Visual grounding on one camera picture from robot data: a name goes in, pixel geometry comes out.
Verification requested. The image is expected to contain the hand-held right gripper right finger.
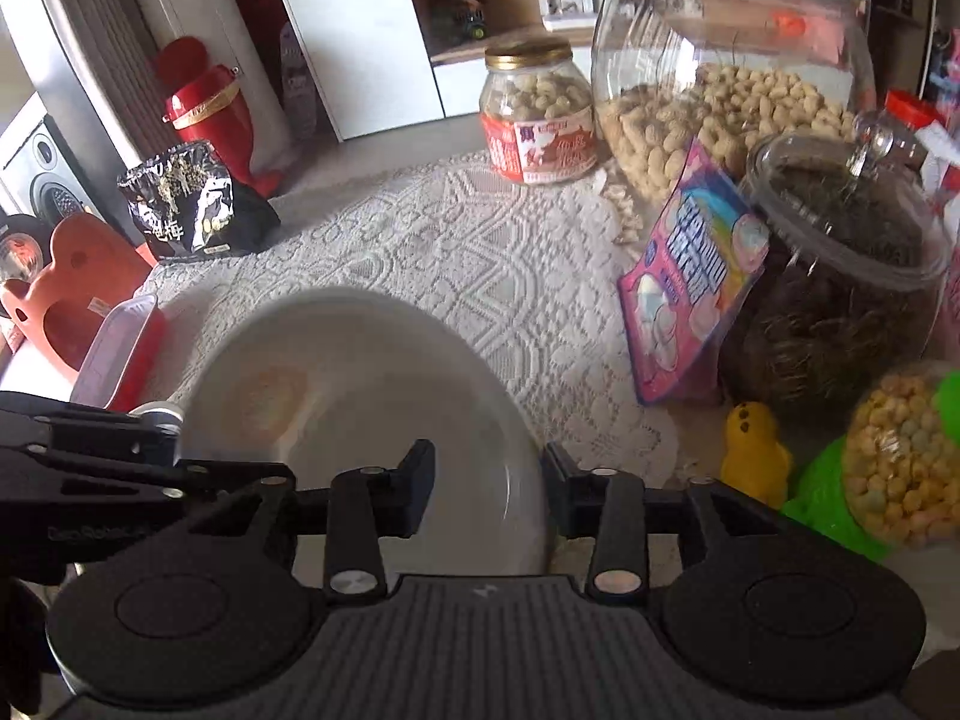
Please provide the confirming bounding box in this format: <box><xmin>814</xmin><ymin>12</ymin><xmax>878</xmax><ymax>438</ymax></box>
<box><xmin>541</xmin><ymin>441</ymin><xmax>796</xmax><ymax>601</ymax></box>

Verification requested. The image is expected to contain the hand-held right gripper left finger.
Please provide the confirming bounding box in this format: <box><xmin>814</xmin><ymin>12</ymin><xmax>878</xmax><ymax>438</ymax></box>
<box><xmin>187</xmin><ymin>439</ymin><xmax>437</xmax><ymax>601</ymax></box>

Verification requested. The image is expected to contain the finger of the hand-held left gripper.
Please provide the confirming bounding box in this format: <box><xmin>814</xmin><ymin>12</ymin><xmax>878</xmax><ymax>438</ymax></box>
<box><xmin>0</xmin><ymin>441</ymin><xmax>295</xmax><ymax>512</ymax></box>
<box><xmin>0</xmin><ymin>390</ymin><xmax>183</xmax><ymax>466</ymax></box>

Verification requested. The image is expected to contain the red rectangular plastic tray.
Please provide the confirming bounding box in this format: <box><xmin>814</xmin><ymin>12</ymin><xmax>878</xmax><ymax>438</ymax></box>
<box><xmin>70</xmin><ymin>292</ymin><xmax>167</xmax><ymax>413</ymax></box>

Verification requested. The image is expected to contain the white ceramic bowl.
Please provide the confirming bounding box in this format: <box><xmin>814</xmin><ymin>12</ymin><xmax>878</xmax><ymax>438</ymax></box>
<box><xmin>178</xmin><ymin>287</ymin><xmax>557</xmax><ymax>577</ymax></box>

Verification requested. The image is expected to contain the orange bear-shaped chair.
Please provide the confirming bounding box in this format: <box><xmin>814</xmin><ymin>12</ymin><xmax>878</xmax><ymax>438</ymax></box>
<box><xmin>0</xmin><ymin>211</ymin><xmax>155</xmax><ymax>385</ymax></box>

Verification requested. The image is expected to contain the black round heater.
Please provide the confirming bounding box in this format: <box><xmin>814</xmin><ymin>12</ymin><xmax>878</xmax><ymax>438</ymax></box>
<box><xmin>0</xmin><ymin>214</ymin><xmax>52</xmax><ymax>290</ymax></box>

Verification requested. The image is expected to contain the small yellow duck toy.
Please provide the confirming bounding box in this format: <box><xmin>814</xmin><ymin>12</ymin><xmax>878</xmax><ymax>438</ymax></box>
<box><xmin>720</xmin><ymin>401</ymin><xmax>794</xmax><ymax>507</ymax></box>

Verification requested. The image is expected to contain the black snack bag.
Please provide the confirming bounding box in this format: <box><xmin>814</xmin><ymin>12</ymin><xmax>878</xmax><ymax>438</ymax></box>
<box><xmin>116</xmin><ymin>141</ymin><xmax>282</xmax><ymax>263</ymax></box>

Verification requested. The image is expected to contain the white lace tablecloth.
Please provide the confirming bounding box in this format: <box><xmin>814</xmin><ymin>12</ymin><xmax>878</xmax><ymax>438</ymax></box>
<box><xmin>127</xmin><ymin>146</ymin><xmax>758</xmax><ymax>586</ymax></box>

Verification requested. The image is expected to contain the pink marshmallow bag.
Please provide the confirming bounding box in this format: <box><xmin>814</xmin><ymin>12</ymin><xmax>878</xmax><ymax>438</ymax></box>
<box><xmin>617</xmin><ymin>136</ymin><xmax>772</xmax><ymax>407</ymax></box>

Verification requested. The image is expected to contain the silver washing machine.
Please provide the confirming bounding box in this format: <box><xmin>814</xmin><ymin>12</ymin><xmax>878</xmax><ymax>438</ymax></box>
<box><xmin>0</xmin><ymin>94</ymin><xmax>102</xmax><ymax>241</ymax></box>

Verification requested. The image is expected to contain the red gourd-shaped container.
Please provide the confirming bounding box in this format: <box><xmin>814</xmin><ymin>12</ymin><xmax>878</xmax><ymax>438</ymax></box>
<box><xmin>154</xmin><ymin>36</ymin><xmax>284</xmax><ymax>197</ymax></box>

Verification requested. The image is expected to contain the green gumball dispenser toy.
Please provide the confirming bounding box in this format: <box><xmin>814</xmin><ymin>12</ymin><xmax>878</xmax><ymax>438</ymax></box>
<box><xmin>780</xmin><ymin>360</ymin><xmax>960</xmax><ymax>563</ymax></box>

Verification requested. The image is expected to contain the glass sunflower seed jar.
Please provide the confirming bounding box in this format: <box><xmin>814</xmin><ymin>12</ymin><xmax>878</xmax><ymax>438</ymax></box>
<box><xmin>720</xmin><ymin>111</ymin><xmax>953</xmax><ymax>410</ymax></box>

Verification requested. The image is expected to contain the small peanut jar gold lid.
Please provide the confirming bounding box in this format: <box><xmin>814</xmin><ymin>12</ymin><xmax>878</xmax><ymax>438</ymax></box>
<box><xmin>480</xmin><ymin>36</ymin><xmax>599</xmax><ymax>187</ymax></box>

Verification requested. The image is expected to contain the grey ribbed radiator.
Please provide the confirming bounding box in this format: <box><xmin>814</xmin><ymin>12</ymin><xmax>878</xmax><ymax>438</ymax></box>
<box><xmin>30</xmin><ymin>0</ymin><xmax>226</xmax><ymax>140</ymax></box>

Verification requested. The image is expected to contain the large glass peanut jar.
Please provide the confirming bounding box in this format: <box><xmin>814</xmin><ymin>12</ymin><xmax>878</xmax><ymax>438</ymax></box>
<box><xmin>591</xmin><ymin>0</ymin><xmax>878</xmax><ymax>203</ymax></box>

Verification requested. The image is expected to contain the toy truck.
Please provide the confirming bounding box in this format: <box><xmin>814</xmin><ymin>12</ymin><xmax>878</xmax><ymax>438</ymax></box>
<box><xmin>429</xmin><ymin>0</ymin><xmax>490</xmax><ymax>42</ymax></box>

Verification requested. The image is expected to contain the red white snack packet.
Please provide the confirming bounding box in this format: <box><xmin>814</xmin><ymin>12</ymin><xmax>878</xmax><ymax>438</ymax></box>
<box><xmin>885</xmin><ymin>88</ymin><xmax>960</xmax><ymax>188</ymax></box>

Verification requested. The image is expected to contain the white wooden wall cabinet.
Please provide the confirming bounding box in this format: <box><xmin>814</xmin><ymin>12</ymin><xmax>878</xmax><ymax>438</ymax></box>
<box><xmin>262</xmin><ymin>0</ymin><xmax>871</xmax><ymax>142</ymax></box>

